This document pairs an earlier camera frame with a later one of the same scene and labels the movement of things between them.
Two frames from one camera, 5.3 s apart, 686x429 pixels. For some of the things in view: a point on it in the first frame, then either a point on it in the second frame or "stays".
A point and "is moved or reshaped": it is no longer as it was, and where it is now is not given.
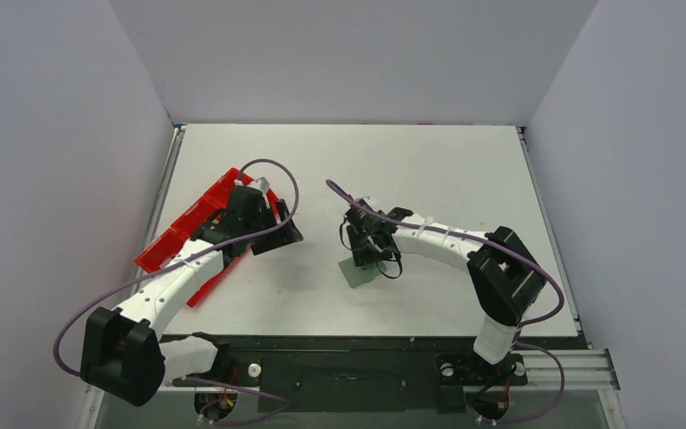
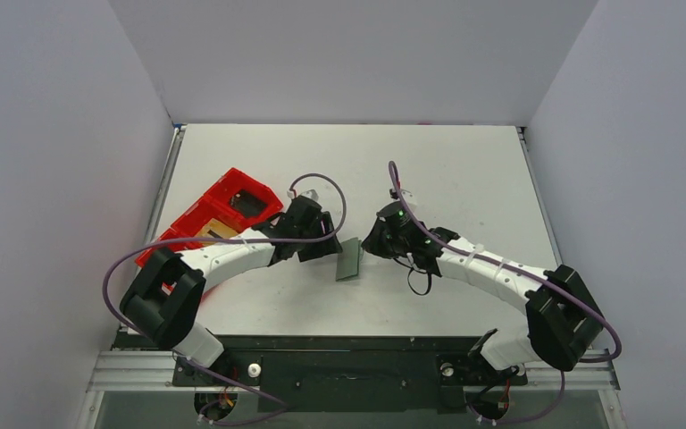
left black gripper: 286,236 to 326,246
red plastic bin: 185,230 stays
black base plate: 363,374 stays
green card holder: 358,275 is moved or reshaped
